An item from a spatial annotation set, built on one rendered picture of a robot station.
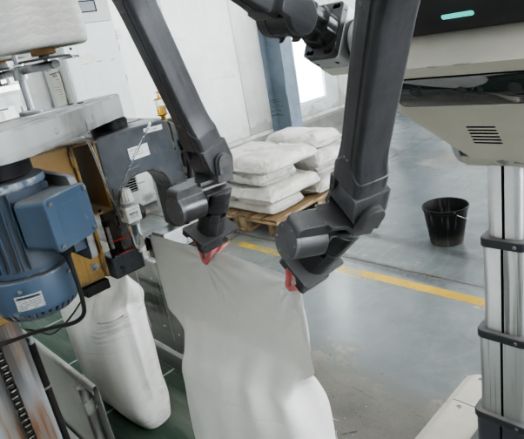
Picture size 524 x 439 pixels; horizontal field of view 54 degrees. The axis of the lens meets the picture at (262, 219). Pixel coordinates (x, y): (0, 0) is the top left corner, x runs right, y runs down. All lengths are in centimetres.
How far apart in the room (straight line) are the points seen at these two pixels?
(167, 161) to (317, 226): 65
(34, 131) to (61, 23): 19
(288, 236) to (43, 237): 40
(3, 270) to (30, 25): 41
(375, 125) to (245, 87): 630
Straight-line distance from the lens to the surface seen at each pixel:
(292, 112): 700
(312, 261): 82
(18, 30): 97
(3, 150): 90
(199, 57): 647
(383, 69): 58
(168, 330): 220
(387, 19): 55
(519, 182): 127
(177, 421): 179
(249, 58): 700
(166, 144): 129
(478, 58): 100
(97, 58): 508
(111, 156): 122
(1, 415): 133
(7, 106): 400
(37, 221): 89
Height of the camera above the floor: 148
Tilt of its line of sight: 19 degrees down
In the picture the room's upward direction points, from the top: 10 degrees counter-clockwise
